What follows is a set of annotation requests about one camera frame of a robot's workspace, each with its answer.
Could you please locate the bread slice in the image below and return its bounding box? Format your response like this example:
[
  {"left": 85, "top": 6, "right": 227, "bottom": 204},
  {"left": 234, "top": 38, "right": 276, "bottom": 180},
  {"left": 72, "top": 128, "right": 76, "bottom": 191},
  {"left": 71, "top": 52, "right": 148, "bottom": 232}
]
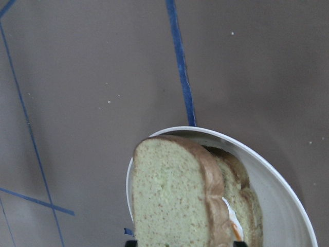
[
  {"left": 206, "top": 147, "right": 263, "bottom": 246},
  {"left": 132, "top": 135, "right": 234, "bottom": 246}
]

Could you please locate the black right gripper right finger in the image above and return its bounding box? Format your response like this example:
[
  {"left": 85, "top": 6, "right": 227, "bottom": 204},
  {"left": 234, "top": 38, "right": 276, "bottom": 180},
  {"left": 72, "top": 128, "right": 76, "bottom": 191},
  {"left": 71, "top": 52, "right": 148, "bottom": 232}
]
[{"left": 233, "top": 241, "right": 247, "bottom": 247}]

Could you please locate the white plate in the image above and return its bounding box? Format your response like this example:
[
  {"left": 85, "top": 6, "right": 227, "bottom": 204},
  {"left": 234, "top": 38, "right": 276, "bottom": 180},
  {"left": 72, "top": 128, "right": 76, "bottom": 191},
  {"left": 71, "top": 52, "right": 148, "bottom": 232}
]
[{"left": 126, "top": 127, "right": 317, "bottom": 246}]

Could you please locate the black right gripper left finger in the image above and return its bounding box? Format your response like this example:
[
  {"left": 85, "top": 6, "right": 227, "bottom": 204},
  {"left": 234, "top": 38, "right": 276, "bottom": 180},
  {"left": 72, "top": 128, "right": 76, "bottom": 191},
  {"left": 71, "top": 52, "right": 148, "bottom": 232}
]
[{"left": 124, "top": 240, "right": 138, "bottom": 247}]

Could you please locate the fried egg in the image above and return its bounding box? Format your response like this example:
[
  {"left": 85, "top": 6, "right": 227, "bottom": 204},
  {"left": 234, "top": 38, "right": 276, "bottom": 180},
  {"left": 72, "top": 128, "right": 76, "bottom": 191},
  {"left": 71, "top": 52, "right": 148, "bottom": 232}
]
[{"left": 222, "top": 197, "right": 244, "bottom": 241}]

